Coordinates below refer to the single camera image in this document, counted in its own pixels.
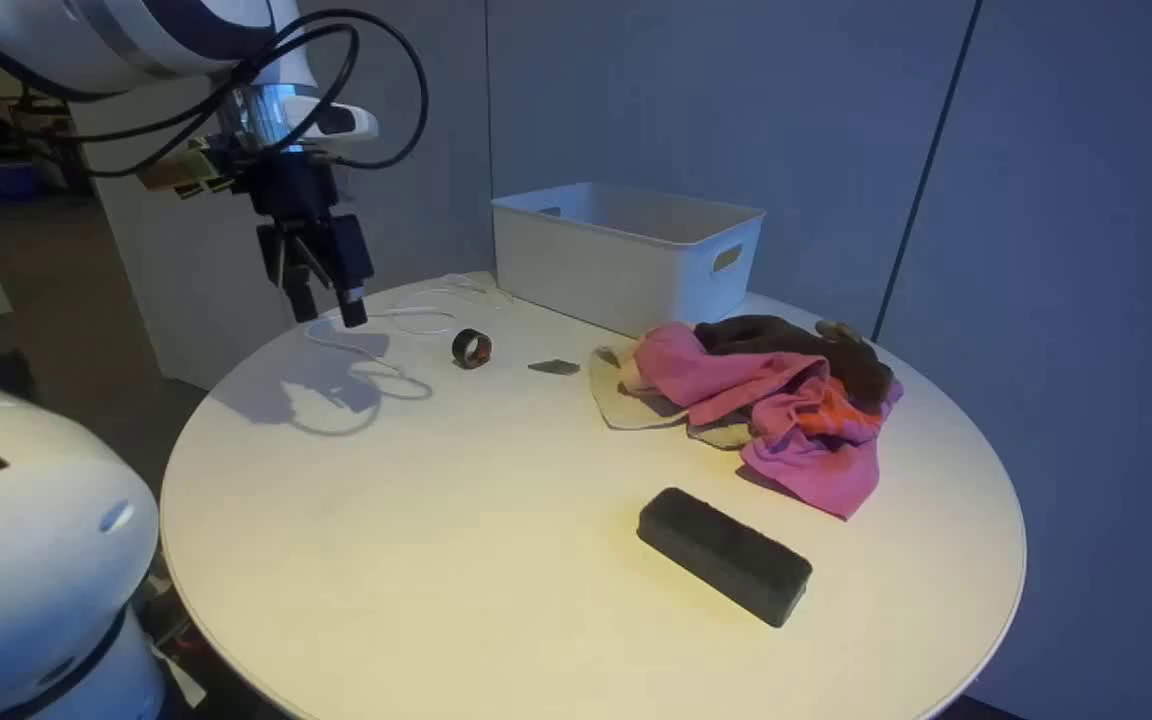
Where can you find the dark masking tape roll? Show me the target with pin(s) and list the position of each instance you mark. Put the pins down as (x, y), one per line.
(473, 351)

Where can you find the blue container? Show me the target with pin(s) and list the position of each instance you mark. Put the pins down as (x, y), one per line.
(12, 176)

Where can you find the small grey flat piece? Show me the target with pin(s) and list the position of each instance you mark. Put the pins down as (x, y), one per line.
(553, 366)

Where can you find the pink cloth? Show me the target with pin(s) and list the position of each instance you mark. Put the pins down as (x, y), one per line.
(819, 461)

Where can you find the white plastic storage bin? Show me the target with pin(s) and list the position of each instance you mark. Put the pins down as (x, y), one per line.
(619, 260)

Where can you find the dark brown cloth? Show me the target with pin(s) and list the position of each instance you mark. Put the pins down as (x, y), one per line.
(842, 353)

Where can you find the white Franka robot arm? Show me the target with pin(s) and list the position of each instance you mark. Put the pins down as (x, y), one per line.
(30, 544)

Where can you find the black rectangular block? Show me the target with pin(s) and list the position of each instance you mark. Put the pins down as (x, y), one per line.
(720, 554)

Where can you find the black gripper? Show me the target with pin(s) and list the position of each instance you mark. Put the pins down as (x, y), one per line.
(292, 187)

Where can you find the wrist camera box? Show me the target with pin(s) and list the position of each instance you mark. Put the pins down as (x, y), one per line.
(180, 169)

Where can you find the beige mesh cloth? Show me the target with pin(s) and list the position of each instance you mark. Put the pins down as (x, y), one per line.
(619, 400)

